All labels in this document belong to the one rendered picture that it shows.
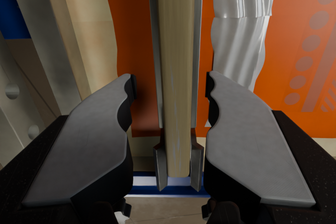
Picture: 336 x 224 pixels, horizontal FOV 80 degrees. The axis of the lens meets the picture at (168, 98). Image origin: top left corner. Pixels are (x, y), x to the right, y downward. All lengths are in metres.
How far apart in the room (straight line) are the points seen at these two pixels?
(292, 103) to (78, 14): 0.34
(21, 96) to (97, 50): 0.12
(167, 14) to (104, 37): 0.15
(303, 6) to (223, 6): 0.10
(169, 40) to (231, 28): 0.13
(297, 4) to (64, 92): 0.32
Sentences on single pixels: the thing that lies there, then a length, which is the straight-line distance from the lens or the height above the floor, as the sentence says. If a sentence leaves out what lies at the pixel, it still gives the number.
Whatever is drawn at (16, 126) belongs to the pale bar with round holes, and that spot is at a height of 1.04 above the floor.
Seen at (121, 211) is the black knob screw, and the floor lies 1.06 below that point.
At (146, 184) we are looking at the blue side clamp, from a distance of 0.40.
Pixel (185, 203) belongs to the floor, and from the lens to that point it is 2.43.
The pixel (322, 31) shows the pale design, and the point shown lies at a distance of 0.34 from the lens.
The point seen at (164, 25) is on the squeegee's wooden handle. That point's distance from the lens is 0.17.
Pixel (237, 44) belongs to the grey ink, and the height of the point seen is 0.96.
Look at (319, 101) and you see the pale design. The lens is 0.40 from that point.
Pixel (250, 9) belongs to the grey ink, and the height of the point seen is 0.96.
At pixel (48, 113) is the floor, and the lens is 1.82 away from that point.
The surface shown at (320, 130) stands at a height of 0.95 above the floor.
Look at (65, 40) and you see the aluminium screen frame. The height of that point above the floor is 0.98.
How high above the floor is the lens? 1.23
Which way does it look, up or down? 58 degrees down
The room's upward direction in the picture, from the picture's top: 176 degrees counter-clockwise
